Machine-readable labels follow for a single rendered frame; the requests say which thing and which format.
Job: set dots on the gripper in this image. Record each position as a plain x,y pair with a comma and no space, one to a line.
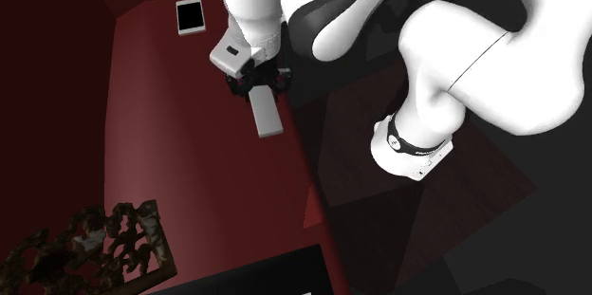
261,76

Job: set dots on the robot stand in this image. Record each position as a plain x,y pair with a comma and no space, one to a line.
360,164

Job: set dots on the dark carved ornate frame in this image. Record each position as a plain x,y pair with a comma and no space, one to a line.
115,234

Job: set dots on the grey flat rectangular remote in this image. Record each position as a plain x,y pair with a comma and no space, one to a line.
267,116

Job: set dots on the white tablet with black screen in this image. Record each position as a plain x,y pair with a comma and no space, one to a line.
190,15

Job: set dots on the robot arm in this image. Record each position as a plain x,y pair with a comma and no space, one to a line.
499,67

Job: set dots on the black flat rectangular object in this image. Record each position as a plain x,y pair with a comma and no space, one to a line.
277,273

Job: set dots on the red table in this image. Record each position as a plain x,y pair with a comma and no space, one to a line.
194,160

